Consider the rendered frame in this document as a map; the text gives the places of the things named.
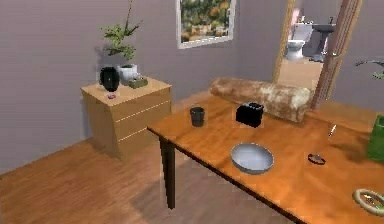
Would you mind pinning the green leafy plant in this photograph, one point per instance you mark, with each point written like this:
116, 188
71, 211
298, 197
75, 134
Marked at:
373, 66

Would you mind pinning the black mug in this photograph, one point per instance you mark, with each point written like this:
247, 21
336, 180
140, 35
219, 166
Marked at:
197, 116

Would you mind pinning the black toaster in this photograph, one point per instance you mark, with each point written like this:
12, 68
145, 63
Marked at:
249, 114

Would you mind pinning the dark pedestal sink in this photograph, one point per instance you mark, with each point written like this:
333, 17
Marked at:
324, 36

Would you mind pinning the small pink flat object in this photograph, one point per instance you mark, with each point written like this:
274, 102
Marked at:
111, 96

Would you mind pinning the white toilet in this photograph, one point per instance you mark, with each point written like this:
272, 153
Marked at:
298, 41

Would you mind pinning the wooden room door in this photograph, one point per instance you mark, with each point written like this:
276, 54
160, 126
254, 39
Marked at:
336, 50

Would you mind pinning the house plant in white pot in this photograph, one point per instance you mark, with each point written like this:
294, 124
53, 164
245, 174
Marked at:
124, 50

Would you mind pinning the brown mottled sofa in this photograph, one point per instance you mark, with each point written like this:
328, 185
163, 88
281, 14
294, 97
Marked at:
266, 96

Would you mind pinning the brown wooden table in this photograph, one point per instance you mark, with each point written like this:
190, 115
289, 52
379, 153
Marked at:
286, 156

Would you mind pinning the white pen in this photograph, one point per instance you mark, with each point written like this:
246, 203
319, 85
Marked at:
332, 130

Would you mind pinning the light wooden chest of drawers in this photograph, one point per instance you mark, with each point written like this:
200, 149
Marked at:
133, 113

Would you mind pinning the grey bowl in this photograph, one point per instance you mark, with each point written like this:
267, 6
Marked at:
252, 158

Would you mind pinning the black vase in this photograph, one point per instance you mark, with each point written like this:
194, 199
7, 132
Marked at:
109, 79

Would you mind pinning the green vase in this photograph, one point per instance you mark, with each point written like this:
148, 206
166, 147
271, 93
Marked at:
377, 140

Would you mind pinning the framed landscape picture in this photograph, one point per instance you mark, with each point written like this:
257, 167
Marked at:
205, 20

